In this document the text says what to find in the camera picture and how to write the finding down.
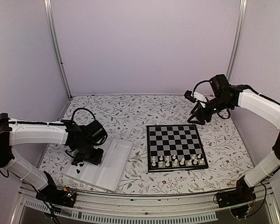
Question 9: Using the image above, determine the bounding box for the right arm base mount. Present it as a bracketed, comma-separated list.
[213, 188, 256, 219]

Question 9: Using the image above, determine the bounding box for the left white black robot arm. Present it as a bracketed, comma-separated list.
[0, 113, 108, 203]

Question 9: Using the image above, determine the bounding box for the aluminium frame post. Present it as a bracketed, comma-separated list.
[43, 0, 72, 100]
[226, 0, 247, 81]

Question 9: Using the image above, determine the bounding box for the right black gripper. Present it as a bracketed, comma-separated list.
[187, 95, 232, 126]

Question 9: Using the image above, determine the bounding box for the white plastic compartment tray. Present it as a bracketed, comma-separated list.
[63, 138, 133, 192]

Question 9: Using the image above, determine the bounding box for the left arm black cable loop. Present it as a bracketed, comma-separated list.
[71, 107, 96, 124]

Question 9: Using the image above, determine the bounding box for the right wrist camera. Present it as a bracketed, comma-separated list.
[184, 90, 208, 103]

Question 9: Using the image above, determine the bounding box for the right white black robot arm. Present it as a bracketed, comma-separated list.
[184, 74, 280, 203]

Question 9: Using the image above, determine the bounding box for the left aluminium frame post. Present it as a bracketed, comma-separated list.
[43, 0, 72, 100]

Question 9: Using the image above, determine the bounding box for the pile of black chess pieces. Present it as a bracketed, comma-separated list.
[71, 159, 84, 174]

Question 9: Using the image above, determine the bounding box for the floral patterned table mat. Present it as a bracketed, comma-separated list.
[37, 94, 256, 196]

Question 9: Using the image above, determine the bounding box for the front aluminium rail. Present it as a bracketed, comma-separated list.
[11, 182, 280, 224]

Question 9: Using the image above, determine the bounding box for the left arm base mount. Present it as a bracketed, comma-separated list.
[36, 186, 77, 208]

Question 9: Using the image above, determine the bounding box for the black silver chess board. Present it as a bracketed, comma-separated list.
[147, 124, 209, 173]

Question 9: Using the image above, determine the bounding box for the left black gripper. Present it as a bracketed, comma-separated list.
[77, 141, 104, 166]

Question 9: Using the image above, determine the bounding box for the right aluminium frame post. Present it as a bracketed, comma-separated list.
[226, 0, 247, 81]

